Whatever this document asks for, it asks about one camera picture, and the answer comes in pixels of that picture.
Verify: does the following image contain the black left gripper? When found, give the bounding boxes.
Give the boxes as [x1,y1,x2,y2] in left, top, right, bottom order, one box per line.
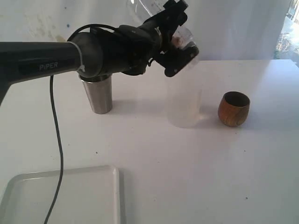
[145,0,199,77]

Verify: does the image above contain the coins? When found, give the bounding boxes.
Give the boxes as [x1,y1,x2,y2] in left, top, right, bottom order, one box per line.
[171,36,183,48]

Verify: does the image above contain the clear dome strainer lid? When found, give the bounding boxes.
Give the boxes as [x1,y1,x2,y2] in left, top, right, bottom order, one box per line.
[170,25,200,68]

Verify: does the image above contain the clear plastic shaker cup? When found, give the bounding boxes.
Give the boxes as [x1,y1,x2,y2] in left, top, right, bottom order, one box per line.
[127,0,167,23]

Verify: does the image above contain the stainless steel cup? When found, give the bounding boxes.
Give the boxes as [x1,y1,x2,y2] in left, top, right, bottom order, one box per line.
[79,74,113,114]

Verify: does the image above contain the brown wooden cup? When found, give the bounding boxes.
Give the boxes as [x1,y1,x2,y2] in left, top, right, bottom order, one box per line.
[218,91,250,127]

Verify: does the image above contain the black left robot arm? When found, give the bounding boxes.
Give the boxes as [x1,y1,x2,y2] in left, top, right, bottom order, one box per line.
[0,0,199,98]

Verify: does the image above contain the translucent white plastic container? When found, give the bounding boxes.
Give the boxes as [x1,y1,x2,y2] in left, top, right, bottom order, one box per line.
[166,61,203,128]

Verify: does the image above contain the white metal tray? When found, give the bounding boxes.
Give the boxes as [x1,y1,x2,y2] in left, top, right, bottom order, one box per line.
[0,166,121,224]

